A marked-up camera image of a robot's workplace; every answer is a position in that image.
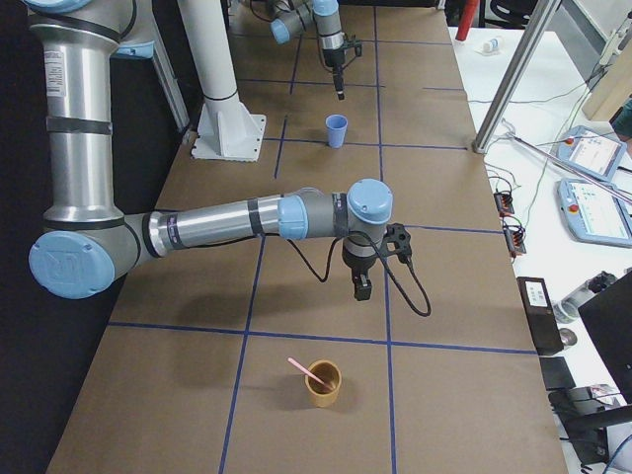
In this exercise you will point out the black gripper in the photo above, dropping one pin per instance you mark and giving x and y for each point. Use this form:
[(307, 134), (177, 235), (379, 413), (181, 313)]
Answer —
[(332, 58), (357, 262)]

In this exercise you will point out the pink chopstick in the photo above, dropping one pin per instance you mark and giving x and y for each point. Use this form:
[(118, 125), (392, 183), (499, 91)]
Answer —
[(308, 372)]

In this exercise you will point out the blue ribbed plastic cup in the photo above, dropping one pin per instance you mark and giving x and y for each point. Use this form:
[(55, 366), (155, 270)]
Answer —
[(337, 126)]

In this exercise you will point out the red cylinder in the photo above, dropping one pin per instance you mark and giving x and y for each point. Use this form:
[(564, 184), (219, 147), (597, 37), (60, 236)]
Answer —
[(470, 9)]

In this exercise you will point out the white bottle lying down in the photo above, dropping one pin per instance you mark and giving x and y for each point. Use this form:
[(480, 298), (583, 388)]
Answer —
[(492, 46)]

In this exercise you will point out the lower red relay board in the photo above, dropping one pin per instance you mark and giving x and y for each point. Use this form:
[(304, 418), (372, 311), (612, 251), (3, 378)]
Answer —
[(514, 236)]

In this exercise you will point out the red relay board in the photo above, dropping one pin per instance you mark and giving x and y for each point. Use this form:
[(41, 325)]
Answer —
[(514, 236), (504, 203)]

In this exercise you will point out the upper red relay board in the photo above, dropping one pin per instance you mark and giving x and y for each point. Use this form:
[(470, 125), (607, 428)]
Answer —
[(504, 203)]

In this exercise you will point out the black box with white label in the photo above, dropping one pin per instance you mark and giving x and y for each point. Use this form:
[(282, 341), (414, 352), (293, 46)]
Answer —
[(539, 315)]

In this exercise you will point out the thin metal rod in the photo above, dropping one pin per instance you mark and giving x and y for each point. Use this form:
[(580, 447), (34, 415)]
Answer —
[(510, 134)]

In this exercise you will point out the lower teach pendant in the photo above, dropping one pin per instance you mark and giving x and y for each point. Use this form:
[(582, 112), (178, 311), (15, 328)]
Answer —
[(593, 215)]

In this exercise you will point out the teach pendant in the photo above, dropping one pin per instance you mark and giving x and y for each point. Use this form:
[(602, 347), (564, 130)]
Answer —
[(587, 150), (593, 215)]

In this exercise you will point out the black monitor corner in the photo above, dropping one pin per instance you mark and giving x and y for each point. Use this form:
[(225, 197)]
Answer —
[(607, 318)]

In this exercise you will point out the upper teach pendant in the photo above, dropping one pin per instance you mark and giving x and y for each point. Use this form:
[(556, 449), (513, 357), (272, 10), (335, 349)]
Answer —
[(587, 150)]

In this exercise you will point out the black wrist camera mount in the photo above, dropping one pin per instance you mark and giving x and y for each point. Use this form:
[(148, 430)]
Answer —
[(397, 242), (353, 43)]

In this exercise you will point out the aluminium frame post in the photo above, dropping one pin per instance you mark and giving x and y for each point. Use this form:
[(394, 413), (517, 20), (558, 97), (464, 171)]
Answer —
[(538, 23)]

